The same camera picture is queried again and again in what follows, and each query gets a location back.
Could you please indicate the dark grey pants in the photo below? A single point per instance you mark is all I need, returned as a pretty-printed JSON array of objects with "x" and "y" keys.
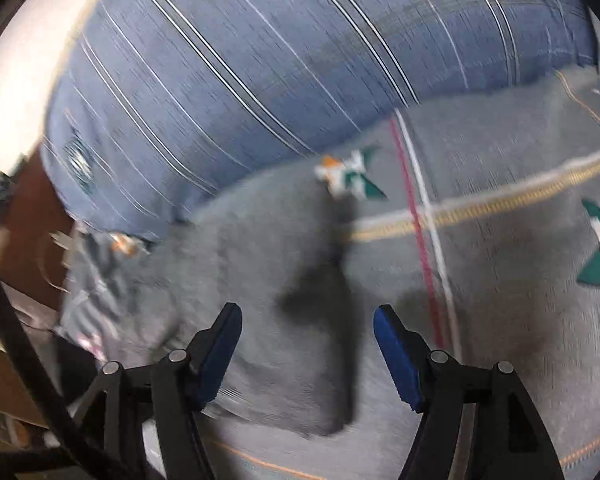
[{"x": 260, "y": 280}]

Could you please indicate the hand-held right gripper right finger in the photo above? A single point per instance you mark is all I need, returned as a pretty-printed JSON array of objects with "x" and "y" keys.
[{"x": 396, "y": 360}]

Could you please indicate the grey patterned blanket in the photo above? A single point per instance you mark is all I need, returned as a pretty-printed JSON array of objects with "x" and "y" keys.
[{"x": 505, "y": 270}]

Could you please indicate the blue striped bedding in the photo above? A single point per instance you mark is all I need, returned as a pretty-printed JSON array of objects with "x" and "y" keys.
[{"x": 260, "y": 75}]

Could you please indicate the brown cardboard box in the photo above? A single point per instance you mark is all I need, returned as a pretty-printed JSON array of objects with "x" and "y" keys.
[{"x": 20, "y": 240}]

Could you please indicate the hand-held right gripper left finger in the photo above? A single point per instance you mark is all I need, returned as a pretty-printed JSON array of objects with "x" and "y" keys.
[{"x": 219, "y": 360}]

